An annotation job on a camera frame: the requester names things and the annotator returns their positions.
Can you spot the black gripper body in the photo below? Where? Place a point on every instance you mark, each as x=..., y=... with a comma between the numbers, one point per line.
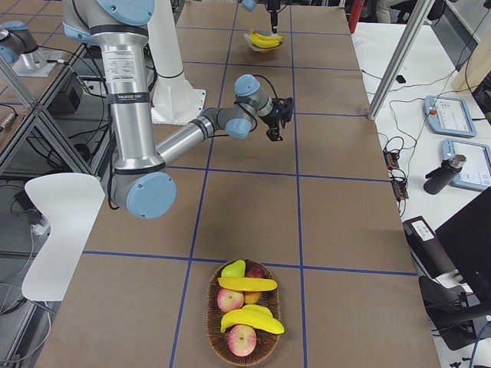
x=274, y=17
x=272, y=119

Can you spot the yellow banana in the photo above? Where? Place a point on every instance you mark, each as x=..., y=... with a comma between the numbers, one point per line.
x=248, y=284
x=252, y=315
x=266, y=38
x=267, y=45

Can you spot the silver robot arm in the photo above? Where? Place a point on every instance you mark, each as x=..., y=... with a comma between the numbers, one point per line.
x=144, y=148
x=250, y=5

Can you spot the grey square plate orange rim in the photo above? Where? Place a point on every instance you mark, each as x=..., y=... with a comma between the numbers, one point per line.
x=249, y=43

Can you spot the brown wicker basket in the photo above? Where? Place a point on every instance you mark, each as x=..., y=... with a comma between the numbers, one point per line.
x=266, y=342

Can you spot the red cylinder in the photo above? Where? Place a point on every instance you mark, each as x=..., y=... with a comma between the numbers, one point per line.
x=356, y=10

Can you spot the orange circuit board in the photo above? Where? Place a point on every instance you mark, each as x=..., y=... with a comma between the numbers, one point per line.
x=398, y=177

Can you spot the red apple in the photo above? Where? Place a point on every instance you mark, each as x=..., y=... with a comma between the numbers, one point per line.
x=255, y=272

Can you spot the green pear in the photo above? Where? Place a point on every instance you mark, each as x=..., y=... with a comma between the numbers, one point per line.
x=237, y=269

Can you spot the blue teach pendant far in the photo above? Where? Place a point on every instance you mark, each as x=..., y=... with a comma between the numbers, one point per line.
x=449, y=116

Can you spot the blue teach pendant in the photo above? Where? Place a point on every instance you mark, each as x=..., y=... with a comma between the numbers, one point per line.
x=449, y=116
x=475, y=174

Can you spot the orange red mango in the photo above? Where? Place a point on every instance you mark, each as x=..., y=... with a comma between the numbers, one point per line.
x=252, y=297

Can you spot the pink peach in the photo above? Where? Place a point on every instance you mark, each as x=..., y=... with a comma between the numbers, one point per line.
x=242, y=340
x=229, y=300

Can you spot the black computer box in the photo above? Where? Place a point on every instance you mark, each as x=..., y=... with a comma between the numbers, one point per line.
x=426, y=246

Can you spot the blue teach pendant near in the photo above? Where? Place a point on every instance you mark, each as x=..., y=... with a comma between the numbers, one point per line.
x=475, y=174

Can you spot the white curved panel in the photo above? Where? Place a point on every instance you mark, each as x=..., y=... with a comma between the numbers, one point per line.
x=70, y=202

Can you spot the black monitor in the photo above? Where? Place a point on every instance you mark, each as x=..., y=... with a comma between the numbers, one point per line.
x=465, y=237

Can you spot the white camera mast pedestal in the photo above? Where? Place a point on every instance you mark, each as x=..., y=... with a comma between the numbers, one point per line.
x=175, y=100

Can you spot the aluminium frame post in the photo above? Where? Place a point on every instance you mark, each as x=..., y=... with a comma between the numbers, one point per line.
x=411, y=31

